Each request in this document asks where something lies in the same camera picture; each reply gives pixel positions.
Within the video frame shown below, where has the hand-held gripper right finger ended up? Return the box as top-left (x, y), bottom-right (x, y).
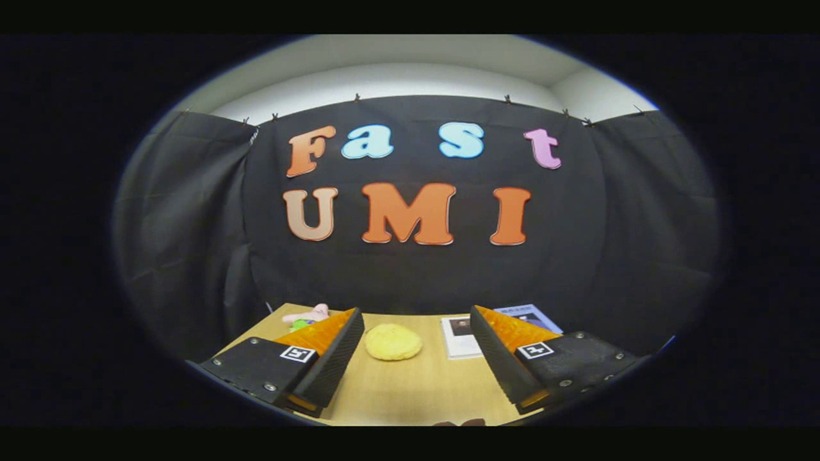
top-left (468, 304), bottom-right (652, 416)

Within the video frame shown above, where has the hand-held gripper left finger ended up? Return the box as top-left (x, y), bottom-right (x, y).
top-left (199, 307), bottom-right (365, 419)

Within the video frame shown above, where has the white book with dark photo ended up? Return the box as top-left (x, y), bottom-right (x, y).
top-left (441, 316), bottom-right (485, 360)

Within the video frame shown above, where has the pink and green plush toy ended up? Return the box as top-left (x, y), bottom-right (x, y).
top-left (282, 303), bottom-right (331, 332)

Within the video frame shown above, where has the blue cover book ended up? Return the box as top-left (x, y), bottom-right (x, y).
top-left (493, 303), bottom-right (564, 336)

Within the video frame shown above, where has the yellow plush toy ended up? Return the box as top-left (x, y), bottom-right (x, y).
top-left (365, 323), bottom-right (423, 361)

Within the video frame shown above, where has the row of black cloth clips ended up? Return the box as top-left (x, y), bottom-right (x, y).
top-left (183, 93), bottom-right (645, 127)

